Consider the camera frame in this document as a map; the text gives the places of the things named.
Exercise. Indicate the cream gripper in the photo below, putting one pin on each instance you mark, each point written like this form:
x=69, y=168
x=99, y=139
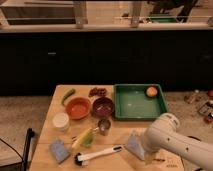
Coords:
x=149, y=157

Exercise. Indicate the grey towel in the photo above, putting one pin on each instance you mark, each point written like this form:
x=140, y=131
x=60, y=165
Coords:
x=133, y=145

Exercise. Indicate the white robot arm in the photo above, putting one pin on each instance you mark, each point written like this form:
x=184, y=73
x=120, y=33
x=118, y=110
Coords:
x=162, y=134

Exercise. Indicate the green plastic tray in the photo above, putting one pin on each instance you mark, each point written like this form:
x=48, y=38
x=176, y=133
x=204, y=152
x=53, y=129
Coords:
x=132, y=102

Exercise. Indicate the wooden block eraser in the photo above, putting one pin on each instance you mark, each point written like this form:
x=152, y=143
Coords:
x=159, y=160

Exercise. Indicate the metal measuring cup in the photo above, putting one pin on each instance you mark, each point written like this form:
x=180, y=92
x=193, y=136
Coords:
x=103, y=127

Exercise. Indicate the orange fruit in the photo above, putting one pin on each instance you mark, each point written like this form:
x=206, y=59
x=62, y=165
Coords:
x=151, y=91

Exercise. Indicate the corn cob toy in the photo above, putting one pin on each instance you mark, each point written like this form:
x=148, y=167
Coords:
x=83, y=139

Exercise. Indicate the dark purple bowl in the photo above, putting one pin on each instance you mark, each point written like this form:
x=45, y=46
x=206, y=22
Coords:
x=103, y=107

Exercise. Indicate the white dish brush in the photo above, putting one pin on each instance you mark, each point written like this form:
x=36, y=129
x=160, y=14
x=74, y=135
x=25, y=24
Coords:
x=80, y=158

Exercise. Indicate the orange bowl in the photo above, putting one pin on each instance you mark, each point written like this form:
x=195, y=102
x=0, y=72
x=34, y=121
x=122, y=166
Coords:
x=78, y=108

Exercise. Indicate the blue sponge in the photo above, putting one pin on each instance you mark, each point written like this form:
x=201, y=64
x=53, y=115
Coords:
x=59, y=151

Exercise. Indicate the white round container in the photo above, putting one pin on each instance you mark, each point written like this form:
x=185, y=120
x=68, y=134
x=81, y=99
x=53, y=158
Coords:
x=61, y=121

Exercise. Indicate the green pepper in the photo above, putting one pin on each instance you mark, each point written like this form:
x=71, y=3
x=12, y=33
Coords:
x=68, y=94

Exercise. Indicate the black chair frame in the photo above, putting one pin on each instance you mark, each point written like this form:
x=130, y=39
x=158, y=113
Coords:
x=24, y=157

